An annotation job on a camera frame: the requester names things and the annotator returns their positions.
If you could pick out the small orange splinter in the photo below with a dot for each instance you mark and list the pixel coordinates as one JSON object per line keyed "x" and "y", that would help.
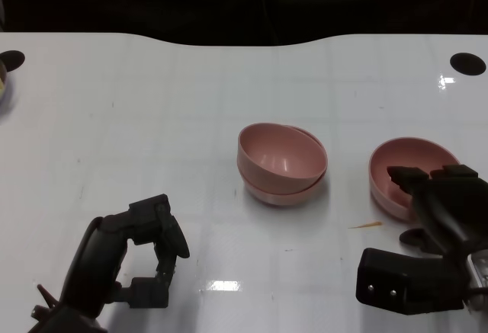
{"x": 366, "y": 225}

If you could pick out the black round table grommet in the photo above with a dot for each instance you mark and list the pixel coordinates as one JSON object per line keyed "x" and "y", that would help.
{"x": 468, "y": 63}
{"x": 11, "y": 59}

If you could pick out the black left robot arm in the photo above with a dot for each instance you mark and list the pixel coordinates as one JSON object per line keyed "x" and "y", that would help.
{"x": 65, "y": 321}

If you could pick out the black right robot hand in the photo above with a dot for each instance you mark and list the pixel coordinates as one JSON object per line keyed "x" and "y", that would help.
{"x": 450, "y": 211}

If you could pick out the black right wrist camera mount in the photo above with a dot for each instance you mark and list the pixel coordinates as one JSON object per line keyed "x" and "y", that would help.
{"x": 400, "y": 283}

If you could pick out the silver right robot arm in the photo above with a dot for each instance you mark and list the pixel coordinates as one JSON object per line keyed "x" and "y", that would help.
{"x": 478, "y": 268}

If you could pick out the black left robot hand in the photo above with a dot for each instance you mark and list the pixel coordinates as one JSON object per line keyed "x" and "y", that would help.
{"x": 95, "y": 264}

